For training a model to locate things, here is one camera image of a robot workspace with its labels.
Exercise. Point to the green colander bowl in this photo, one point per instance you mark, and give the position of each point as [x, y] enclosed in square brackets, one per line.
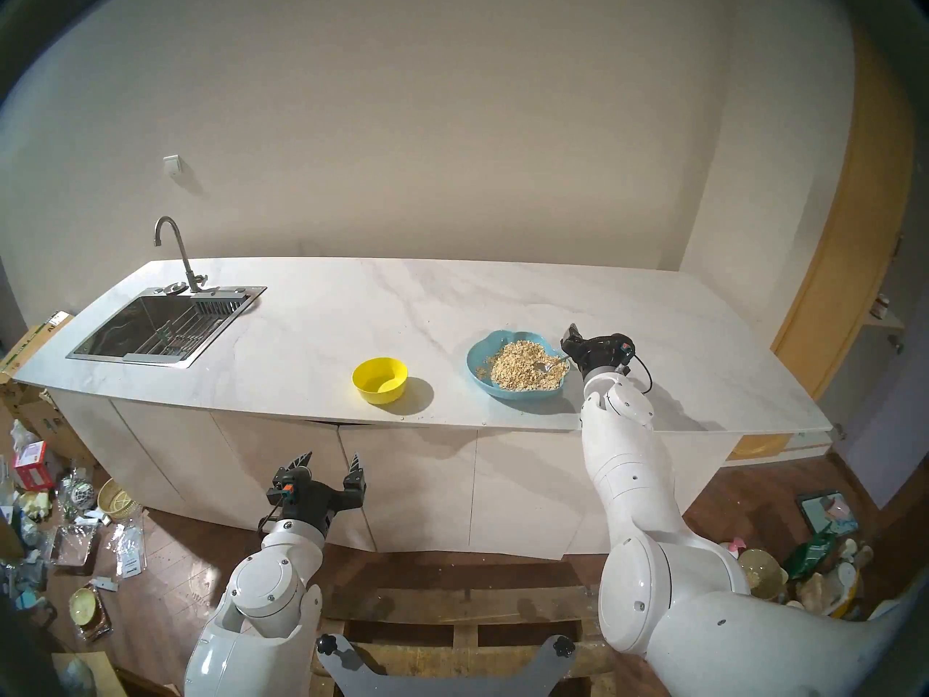
[766, 572]

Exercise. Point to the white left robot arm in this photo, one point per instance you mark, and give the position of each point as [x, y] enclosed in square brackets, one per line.
[265, 594]

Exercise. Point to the blue scalloped bowl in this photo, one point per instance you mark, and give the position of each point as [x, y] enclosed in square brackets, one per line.
[476, 360]

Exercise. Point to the teal framed tablet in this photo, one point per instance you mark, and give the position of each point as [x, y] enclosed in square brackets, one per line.
[824, 512]

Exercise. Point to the metal spoon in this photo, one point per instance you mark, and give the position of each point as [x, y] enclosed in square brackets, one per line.
[544, 367]

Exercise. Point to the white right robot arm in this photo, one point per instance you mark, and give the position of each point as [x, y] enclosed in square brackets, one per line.
[631, 470]

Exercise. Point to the pale woven basket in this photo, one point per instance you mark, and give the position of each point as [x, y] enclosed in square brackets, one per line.
[116, 499]

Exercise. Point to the curved metal faucet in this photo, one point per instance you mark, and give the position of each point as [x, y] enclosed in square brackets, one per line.
[185, 260]

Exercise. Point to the flat clear plastic bag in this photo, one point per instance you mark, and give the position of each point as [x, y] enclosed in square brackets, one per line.
[72, 544]

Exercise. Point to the metal sink drain rack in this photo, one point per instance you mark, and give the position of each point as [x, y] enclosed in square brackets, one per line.
[181, 332]

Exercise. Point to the white bottle with pink cap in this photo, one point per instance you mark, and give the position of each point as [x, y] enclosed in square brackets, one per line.
[734, 547]

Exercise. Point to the stainless steel sink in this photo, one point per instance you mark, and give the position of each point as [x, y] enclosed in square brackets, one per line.
[123, 325]

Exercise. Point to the round metal sink cap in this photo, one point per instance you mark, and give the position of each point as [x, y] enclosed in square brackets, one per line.
[176, 290]

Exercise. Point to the white wall socket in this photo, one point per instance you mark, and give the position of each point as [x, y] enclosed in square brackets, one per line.
[172, 165]

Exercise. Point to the large cereal heap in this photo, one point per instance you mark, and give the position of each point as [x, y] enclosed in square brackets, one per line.
[515, 369]

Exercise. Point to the black star knob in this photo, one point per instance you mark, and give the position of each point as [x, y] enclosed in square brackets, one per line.
[328, 645]
[565, 645]

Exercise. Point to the pale green ceramic bowl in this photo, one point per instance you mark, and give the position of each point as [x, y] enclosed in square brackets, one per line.
[83, 606]

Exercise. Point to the blue patterned ceramic bowl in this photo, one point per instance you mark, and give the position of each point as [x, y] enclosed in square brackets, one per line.
[81, 496]

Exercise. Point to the clear bag with white label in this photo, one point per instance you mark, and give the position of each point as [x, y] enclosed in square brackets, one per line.
[129, 554]

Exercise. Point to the brown cardboard box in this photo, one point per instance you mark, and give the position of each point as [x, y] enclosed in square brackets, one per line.
[33, 405]

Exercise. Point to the yellow wooden door frame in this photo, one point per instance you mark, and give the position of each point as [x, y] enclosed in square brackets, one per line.
[849, 267]

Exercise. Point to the dark green snack bag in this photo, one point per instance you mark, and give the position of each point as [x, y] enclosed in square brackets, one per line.
[809, 556]

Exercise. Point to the wooden pallet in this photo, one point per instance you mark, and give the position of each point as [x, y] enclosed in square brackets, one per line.
[435, 601]

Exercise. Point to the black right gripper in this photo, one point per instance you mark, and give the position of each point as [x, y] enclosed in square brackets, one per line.
[602, 351]

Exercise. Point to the white counter cabinet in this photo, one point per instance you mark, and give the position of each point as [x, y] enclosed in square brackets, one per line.
[218, 456]

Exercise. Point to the small red box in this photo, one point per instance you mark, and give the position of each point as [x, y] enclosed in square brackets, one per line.
[33, 470]

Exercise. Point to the small yellow plastic bowl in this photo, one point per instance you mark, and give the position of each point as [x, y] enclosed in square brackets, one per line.
[377, 383]

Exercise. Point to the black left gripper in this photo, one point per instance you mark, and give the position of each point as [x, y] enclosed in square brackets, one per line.
[312, 497]

